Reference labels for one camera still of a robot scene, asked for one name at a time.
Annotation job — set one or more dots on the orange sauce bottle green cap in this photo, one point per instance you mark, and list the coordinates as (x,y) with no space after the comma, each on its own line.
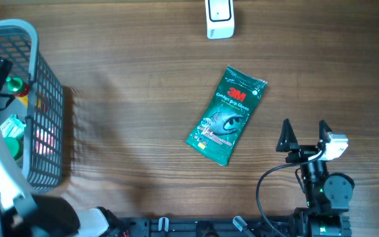
(19,88)

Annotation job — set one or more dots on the white barcode scanner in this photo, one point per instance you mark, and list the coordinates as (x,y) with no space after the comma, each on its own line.
(220,19)

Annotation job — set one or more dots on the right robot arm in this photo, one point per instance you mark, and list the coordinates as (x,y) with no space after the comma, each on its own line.
(327,195)

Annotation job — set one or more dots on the mint toilet tissue packet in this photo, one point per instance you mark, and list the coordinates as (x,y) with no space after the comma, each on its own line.
(13,127)

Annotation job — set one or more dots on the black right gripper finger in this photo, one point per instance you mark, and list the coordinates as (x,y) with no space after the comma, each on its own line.
(287,141)
(324,131)

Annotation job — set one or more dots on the green lid white jar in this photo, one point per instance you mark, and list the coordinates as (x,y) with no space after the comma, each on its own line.
(15,147)

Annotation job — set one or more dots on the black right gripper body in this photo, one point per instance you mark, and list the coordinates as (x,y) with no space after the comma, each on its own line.
(301,154)

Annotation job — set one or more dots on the grey plastic mesh basket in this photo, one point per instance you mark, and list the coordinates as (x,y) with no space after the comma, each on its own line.
(43,115)

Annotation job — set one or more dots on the green 3M gloves packet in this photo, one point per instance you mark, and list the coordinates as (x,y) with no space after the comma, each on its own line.
(235,99)

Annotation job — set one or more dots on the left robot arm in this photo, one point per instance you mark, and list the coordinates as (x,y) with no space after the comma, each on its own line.
(26,213)

